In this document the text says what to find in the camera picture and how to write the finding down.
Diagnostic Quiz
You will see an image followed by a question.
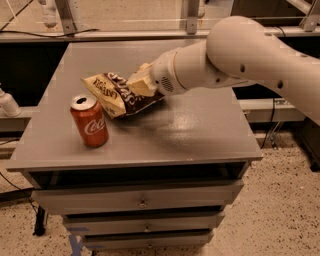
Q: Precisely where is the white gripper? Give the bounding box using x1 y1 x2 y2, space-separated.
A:
127 48 186 97

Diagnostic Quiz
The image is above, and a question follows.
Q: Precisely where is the brown chip bag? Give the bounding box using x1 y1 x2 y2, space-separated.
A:
106 72 164 116

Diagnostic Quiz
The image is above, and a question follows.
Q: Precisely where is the yellow chip bag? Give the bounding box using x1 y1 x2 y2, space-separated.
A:
81 74 126 118

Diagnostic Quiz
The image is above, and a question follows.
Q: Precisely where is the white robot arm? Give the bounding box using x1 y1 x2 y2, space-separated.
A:
127 16 320 124

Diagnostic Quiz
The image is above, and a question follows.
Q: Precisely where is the red coke can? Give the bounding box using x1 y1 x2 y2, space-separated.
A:
70 94 109 147

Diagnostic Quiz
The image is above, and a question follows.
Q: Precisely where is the grey drawer cabinet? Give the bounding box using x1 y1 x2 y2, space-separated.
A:
8 40 262 251

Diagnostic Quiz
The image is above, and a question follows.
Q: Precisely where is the white pipe at left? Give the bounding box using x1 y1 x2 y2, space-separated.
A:
0 87 21 117

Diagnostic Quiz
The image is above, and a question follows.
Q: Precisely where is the metal frame rail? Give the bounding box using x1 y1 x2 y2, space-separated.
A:
0 25 320 43

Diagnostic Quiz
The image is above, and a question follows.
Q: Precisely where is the black floor cable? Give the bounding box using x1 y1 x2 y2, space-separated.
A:
0 171 38 214

